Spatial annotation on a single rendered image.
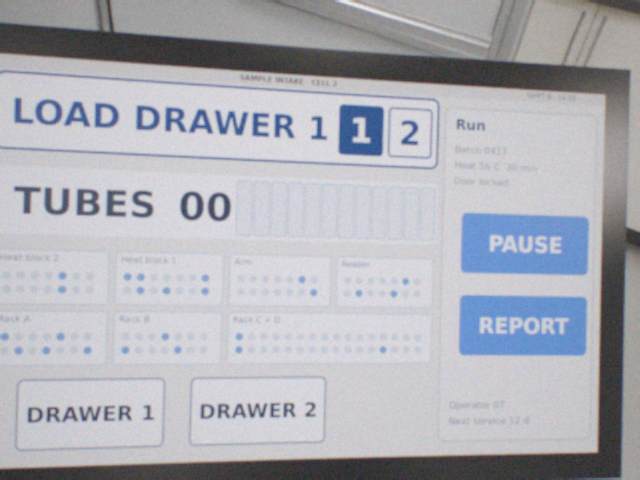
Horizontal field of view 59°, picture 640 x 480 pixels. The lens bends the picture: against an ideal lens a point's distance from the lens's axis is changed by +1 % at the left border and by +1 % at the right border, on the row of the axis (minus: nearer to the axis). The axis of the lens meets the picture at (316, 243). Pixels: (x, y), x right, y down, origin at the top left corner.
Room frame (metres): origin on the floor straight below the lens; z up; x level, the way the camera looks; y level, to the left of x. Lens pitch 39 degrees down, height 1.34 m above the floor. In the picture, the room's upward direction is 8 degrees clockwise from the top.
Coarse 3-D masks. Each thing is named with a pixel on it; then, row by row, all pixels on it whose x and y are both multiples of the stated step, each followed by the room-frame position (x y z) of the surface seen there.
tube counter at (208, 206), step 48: (192, 192) 0.31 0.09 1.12; (240, 192) 0.32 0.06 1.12; (288, 192) 0.32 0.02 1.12; (336, 192) 0.33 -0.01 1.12; (384, 192) 0.34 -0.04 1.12; (432, 192) 0.34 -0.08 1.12; (288, 240) 0.30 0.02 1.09; (336, 240) 0.31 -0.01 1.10; (384, 240) 0.31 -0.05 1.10; (432, 240) 0.32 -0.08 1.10
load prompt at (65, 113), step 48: (0, 96) 0.32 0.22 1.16; (48, 96) 0.33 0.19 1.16; (96, 96) 0.34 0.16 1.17; (144, 96) 0.34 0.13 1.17; (192, 96) 0.35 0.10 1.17; (240, 96) 0.36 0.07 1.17; (288, 96) 0.36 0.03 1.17; (336, 96) 0.37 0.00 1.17; (384, 96) 0.38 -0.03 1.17; (0, 144) 0.30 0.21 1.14; (48, 144) 0.31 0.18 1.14; (96, 144) 0.32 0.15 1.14; (144, 144) 0.32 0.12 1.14; (192, 144) 0.33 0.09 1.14; (240, 144) 0.34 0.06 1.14; (288, 144) 0.34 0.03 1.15; (336, 144) 0.35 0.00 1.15; (384, 144) 0.36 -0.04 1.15; (432, 144) 0.36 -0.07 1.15
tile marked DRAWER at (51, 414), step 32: (32, 384) 0.21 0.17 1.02; (64, 384) 0.21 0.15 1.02; (96, 384) 0.22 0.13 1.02; (128, 384) 0.22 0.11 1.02; (160, 384) 0.22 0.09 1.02; (32, 416) 0.20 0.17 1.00; (64, 416) 0.20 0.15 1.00; (96, 416) 0.20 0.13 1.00; (128, 416) 0.21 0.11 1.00; (160, 416) 0.21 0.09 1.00; (32, 448) 0.18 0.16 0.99; (64, 448) 0.19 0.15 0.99; (96, 448) 0.19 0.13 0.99; (128, 448) 0.19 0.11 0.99
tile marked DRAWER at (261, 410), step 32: (192, 384) 0.23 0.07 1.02; (224, 384) 0.23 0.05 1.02; (256, 384) 0.23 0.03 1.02; (288, 384) 0.24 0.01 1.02; (320, 384) 0.24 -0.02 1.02; (192, 416) 0.21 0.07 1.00; (224, 416) 0.22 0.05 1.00; (256, 416) 0.22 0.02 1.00; (288, 416) 0.22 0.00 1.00; (320, 416) 0.23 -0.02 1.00
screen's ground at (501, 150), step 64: (0, 64) 0.34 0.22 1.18; (64, 64) 0.34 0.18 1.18; (128, 64) 0.35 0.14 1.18; (448, 128) 0.37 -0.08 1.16; (512, 128) 0.39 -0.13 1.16; (576, 128) 0.40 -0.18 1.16; (0, 192) 0.28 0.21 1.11; (64, 192) 0.29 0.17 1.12; (128, 192) 0.30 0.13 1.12; (448, 192) 0.35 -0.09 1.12; (512, 192) 0.36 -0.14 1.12; (576, 192) 0.37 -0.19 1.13; (448, 256) 0.32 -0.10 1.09; (448, 320) 0.29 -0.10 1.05; (0, 384) 0.21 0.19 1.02; (384, 384) 0.25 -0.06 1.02; (448, 384) 0.26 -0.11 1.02; (512, 384) 0.27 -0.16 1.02; (576, 384) 0.28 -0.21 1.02; (0, 448) 0.18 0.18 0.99; (192, 448) 0.20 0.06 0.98; (256, 448) 0.21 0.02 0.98; (320, 448) 0.21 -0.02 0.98; (384, 448) 0.22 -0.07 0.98; (448, 448) 0.23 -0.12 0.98; (512, 448) 0.24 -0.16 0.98; (576, 448) 0.25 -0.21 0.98
